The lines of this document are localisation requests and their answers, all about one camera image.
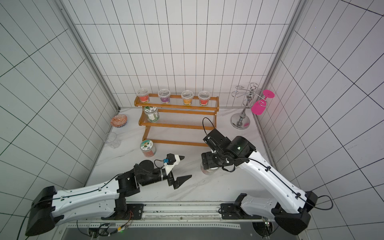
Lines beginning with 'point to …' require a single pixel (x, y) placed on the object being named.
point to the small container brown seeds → (187, 96)
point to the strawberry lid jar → (210, 171)
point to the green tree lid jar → (152, 112)
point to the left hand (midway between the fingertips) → (184, 168)
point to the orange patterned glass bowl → (118, 120)
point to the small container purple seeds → (164, 94)
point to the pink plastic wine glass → (258, 107)
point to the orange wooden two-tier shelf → (183, 119)
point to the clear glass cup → (112, 140)
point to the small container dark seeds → (204, 96)
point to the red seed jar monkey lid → (148, 148)
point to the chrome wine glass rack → (241, 120)
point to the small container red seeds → (144, 95)
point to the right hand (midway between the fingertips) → (205, 162)
